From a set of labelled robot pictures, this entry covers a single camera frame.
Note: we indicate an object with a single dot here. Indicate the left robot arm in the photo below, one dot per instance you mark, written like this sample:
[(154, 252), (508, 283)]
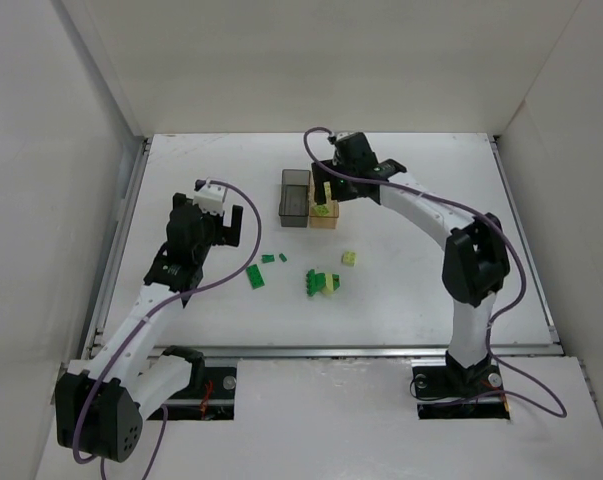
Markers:
[(100, 411)]

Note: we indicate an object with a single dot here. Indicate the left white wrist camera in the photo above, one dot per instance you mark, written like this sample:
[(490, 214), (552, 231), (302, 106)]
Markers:
[(209, 197)]

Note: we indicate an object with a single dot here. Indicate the dark green flat lego plate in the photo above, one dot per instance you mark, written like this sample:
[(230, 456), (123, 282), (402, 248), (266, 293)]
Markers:
[(254, 276)]

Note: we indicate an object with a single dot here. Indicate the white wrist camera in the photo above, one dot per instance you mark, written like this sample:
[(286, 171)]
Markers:
[(209, 197), (339, 140)]

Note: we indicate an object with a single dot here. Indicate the dark green studded lego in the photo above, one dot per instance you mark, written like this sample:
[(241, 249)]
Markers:
[(315, 282)]

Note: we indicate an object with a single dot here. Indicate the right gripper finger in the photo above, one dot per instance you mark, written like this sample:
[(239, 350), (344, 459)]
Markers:
[(341, 190), (322, 175)]

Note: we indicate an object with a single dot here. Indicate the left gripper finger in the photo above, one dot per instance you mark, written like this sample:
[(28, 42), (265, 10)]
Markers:
[(232, 233), (180, 199)]

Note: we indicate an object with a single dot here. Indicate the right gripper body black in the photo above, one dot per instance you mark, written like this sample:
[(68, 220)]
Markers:
[(328, 176)]

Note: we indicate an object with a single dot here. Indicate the orange transparent container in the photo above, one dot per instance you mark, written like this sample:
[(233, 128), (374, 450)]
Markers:
[(322, 222)]

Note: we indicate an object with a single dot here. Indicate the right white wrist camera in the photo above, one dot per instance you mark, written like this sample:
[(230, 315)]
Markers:
[(339, 140)]

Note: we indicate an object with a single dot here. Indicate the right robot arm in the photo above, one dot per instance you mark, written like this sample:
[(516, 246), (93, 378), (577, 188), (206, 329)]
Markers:
[(475, 259)]

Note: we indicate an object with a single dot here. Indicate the lime lego hollow brick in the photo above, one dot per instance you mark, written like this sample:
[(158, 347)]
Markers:
[(322, 210)]

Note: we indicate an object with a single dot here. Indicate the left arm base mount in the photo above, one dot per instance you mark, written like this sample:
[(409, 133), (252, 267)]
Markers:
[(216, 390)]

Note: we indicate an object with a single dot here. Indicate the aluminium rail front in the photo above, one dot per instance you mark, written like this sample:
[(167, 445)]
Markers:
[(324, 352)]

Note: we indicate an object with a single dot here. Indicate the lime lego square brick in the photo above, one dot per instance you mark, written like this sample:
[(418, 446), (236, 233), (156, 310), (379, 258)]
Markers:
[(349, 258)]

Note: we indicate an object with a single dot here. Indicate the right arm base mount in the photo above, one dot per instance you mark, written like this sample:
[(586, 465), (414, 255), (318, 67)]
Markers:
[(442, 395)]

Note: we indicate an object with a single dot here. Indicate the grey transparent container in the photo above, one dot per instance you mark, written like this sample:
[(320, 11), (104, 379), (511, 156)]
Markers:
[(294, 198)]

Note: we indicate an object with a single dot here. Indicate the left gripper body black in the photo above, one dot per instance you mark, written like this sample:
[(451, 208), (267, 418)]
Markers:
[(223, 231)]

